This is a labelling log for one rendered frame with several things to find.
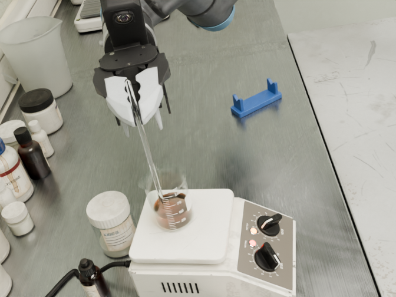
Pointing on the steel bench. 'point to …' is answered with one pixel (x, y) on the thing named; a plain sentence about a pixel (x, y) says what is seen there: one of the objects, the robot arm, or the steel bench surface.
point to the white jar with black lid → (41, 109)
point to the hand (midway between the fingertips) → (136, 111)
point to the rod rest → (258, 102)
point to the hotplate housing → (208, 273)
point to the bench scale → (89, 16)
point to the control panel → (247, 254)
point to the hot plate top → (198, 234)
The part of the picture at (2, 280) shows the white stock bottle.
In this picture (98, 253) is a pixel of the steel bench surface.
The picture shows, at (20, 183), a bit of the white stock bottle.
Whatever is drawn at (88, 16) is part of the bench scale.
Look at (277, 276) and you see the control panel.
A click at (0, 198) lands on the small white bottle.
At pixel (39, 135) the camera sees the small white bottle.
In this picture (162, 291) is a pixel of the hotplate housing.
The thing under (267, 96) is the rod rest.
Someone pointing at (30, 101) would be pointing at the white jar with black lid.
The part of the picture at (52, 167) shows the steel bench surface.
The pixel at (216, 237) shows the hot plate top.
